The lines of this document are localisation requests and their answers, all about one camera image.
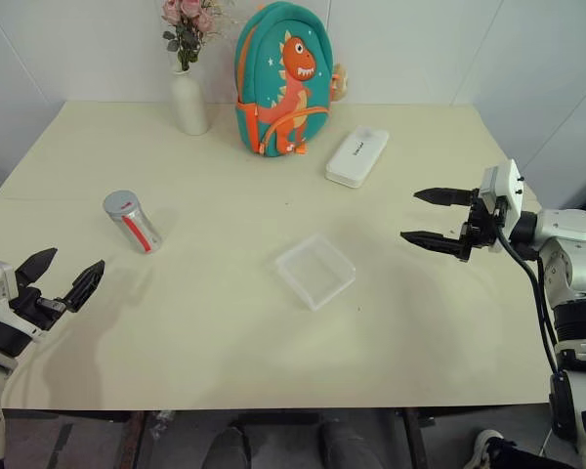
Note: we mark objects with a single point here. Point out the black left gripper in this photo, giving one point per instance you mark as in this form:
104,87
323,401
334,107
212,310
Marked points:
29,305

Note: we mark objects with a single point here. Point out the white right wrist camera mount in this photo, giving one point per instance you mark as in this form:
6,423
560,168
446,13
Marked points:
508,185

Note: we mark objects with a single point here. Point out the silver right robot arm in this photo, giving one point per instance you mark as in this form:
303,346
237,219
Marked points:
571,229

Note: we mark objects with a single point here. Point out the pink flower bouquet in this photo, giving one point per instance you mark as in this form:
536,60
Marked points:
188,29

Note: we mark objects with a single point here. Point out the clear plastic box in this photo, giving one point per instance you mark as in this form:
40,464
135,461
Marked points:
315,271

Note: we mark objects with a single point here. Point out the white rectangular case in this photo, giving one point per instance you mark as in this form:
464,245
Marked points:
355,156

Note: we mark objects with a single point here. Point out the dark grey rounded shape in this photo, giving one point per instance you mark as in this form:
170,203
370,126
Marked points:
229,449

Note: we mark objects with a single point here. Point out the silver red can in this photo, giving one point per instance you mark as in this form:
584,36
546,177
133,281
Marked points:
139,232

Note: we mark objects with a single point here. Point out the white and black sneaker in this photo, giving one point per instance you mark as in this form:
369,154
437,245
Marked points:
488,447

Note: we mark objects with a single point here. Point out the beige plush toy pendant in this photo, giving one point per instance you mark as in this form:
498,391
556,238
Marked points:
341,80

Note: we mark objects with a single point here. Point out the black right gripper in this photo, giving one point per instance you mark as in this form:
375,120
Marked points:
481,227

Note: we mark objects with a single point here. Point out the white ceramic vase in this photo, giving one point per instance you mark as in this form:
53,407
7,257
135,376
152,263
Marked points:
189,105

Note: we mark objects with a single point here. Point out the teal dinosaur backpack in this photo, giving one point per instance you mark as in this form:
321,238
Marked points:
273,107

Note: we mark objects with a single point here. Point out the rusty dark table leg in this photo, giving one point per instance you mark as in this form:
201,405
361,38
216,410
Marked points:
131,439
415,439

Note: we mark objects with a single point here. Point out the grey round object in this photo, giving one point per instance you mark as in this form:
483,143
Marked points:
121,202

